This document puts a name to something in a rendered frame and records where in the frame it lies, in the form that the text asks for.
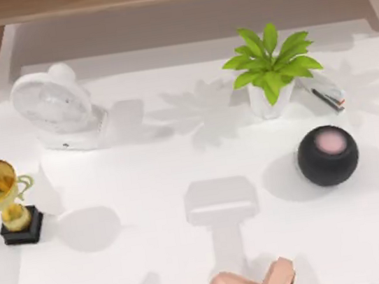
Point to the green plant in white pot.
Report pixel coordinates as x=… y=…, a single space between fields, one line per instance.
x=270 y=67

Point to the white desk fan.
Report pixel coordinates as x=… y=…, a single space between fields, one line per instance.
x=61 y=107

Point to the black round speaker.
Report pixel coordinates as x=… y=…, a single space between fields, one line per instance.
x=328 y=159

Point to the white stapler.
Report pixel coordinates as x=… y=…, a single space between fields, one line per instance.
x=327 y=92

